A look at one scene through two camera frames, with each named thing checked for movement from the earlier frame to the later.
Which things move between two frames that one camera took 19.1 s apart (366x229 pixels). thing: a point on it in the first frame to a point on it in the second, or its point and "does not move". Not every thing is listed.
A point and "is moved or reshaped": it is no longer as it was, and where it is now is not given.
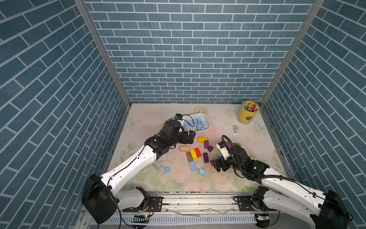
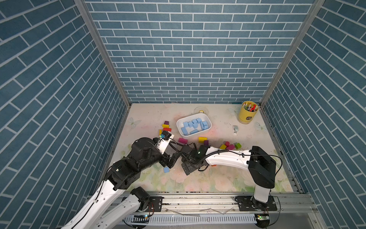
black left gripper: x=190 y=138 to x=164 y=161
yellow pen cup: x=248 y=111 does not move
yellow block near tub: x=201 y=140 does not move
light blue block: x=200 y=124 is moved or reshaped
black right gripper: x=221 y=159 to x=188 y=169
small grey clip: x=235 y=129 does not move
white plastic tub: x=197 y=122 does not move
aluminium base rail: x=188 y=209 does not move
